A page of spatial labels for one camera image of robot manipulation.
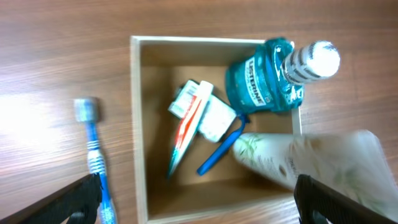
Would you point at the blue white toothbrush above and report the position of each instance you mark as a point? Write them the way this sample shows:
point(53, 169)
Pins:
point(87, 113)

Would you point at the teal white toothpaste tube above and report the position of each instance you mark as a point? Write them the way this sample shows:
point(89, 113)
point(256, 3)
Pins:
point(188, 124)

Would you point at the white lotion tube green leaves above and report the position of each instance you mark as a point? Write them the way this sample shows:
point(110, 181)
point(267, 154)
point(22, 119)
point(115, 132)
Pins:
point(352, 164)

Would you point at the blue mouthwash bottle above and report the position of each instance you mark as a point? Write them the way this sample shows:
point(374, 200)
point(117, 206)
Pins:
point(274, 77)

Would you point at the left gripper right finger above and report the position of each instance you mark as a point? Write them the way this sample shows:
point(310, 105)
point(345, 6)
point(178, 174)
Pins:
point(318, 203)

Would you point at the green white soap bar pack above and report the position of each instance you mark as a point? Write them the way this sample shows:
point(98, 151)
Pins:
point(217, 118)

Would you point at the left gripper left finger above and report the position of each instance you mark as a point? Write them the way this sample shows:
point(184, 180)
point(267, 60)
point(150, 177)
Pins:
point(76, 203)

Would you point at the blue disposable razor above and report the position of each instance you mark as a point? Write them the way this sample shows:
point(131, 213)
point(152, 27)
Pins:
point(223, 148)

